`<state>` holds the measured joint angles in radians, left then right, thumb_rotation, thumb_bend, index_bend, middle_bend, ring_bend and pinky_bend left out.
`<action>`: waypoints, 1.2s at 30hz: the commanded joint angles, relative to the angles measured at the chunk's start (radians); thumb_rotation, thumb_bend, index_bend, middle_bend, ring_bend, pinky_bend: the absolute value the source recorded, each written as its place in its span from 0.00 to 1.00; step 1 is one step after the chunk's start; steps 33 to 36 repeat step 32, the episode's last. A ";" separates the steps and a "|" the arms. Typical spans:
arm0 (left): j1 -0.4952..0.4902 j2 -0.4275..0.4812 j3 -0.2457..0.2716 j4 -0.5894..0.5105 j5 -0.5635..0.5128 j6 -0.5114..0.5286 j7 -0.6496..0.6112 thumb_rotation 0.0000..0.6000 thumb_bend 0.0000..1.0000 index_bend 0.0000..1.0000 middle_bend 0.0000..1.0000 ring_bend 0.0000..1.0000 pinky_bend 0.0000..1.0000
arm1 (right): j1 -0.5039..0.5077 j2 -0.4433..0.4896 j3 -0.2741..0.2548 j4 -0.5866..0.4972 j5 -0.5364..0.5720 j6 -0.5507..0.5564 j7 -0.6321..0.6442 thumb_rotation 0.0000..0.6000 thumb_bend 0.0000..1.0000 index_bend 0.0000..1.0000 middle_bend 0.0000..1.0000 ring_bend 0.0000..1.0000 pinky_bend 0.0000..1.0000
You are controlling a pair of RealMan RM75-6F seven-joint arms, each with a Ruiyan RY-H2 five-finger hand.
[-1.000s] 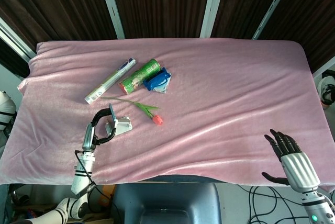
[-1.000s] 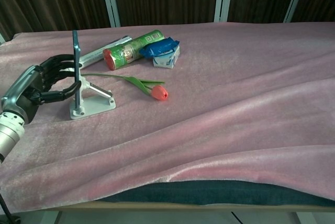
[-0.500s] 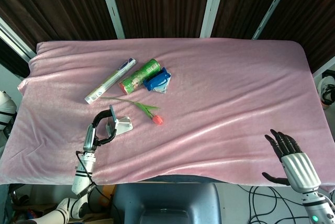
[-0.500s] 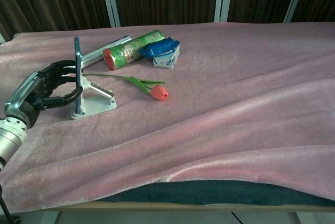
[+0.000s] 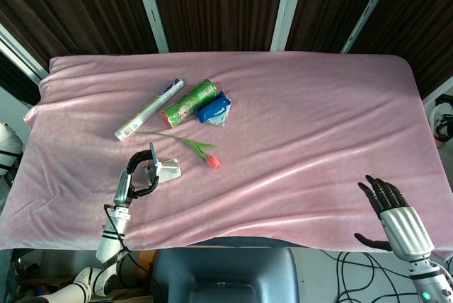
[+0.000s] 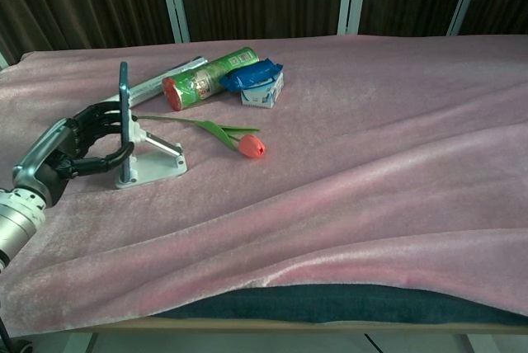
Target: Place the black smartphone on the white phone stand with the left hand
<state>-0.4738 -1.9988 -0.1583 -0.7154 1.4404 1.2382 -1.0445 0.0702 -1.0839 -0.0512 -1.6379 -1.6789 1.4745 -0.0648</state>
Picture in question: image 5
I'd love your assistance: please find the dark brown curtain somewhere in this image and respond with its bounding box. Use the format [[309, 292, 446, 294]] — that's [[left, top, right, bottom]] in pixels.
[[0, 0, 453, 105]]

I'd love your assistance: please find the white plastic bracket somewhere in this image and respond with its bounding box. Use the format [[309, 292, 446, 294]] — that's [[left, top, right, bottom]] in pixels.
[[144, 157, 183, 186]]

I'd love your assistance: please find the white metal frame post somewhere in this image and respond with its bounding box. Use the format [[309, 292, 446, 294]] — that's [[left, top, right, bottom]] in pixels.
[[130, 0, 170, 54], [340, 0, 403, 55], [0, 22, 50, 85], [269, 0, 308, 52]]

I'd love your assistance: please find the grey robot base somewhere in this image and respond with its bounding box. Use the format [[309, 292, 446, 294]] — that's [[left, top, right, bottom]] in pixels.
[[150, 236, 301, 303]]

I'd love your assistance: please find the blue snack packet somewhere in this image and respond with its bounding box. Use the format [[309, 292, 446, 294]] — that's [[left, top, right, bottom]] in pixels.
[[193, 91, 233, 127]]

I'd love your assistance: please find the white robot with orange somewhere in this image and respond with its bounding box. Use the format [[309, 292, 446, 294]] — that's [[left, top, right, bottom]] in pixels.
[[427, 101, 453, 148]]

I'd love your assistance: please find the black floor cable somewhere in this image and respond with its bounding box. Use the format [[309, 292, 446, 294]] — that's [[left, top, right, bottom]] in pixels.
[[320, 248, 418, 303]]

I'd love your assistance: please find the pink velvet tablecloth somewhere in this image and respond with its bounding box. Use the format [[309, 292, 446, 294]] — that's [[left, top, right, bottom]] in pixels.
[[0, 50, 453, 261]]

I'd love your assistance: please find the white robot at edge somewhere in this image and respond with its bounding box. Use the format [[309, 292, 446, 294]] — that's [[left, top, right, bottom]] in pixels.
[[0, 121, 24, 180]]

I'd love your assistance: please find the red artificial tulip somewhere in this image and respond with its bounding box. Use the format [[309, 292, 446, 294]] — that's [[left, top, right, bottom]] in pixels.
[[134, 130, 222, 170]]

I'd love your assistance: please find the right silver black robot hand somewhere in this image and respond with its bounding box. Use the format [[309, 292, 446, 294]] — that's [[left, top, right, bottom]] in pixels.
[[353, 174, 435, 261]]

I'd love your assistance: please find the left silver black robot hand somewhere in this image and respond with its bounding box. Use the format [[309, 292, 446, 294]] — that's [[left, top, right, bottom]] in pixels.
[[113, 149, 161, 208]]

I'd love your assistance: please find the green chip can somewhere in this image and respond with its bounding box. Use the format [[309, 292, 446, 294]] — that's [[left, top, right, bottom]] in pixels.
[[159, 79, 218, 130]]

